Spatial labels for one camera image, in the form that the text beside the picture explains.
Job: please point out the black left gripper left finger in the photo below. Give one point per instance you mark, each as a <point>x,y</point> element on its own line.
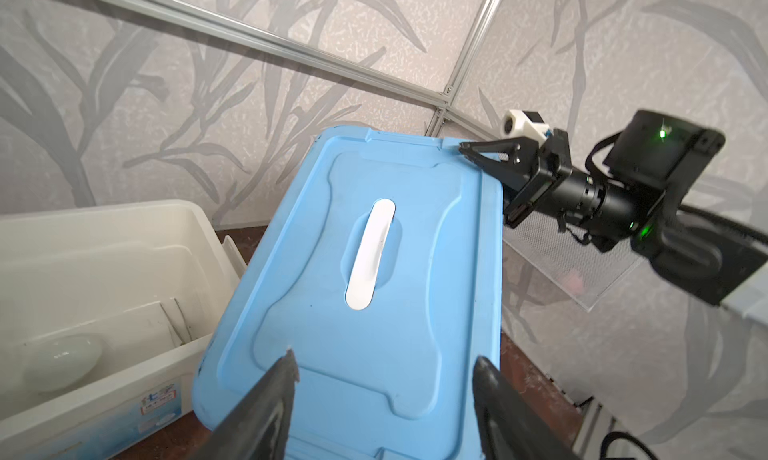
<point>258,427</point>

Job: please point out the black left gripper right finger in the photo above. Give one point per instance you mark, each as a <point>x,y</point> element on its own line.
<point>508,427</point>

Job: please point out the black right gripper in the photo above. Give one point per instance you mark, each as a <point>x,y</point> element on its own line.
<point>592,207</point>

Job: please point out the light blue bin lid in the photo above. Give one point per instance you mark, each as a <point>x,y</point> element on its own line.
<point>381,273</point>

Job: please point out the white plastic storage bin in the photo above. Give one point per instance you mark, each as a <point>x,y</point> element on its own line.
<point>150,280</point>

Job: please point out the small white ceramic dish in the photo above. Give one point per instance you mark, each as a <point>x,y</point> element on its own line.
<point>60,363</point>

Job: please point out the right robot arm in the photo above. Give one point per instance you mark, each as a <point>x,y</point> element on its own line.
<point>715,259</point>

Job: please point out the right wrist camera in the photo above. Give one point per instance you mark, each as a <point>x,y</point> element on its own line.
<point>524,123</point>

